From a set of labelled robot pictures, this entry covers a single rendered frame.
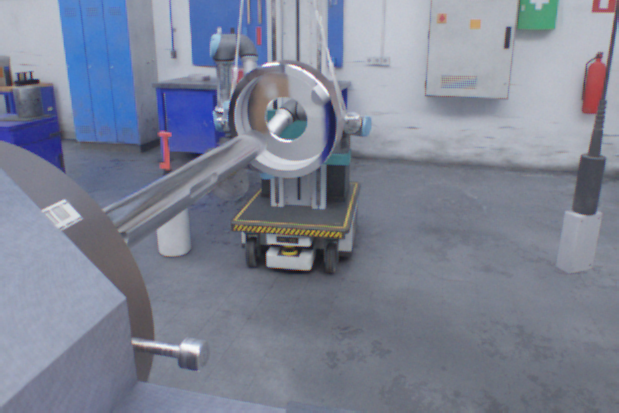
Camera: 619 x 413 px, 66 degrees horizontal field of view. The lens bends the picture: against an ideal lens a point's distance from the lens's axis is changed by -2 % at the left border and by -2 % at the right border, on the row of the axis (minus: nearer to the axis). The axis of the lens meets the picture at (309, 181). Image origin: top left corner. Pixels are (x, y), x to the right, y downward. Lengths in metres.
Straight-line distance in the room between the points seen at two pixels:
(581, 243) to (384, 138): 4.49
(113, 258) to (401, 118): 5.03
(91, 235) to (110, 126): 5.72
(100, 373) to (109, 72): 5.76
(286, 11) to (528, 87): 3.16
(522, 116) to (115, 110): 4.50
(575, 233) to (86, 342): 0.92
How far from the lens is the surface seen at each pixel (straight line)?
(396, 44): 5.35
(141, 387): 0.42
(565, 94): 5.49
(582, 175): 1.07
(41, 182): 0.50
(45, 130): 4.24
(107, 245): 0.49
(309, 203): 3.05
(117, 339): 0.39
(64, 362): 0.34
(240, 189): 1.70
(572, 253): 1.10
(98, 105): 6.24
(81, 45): 6.27
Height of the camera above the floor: 1.37
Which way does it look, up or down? 17 degrees down
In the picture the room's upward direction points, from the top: straight up
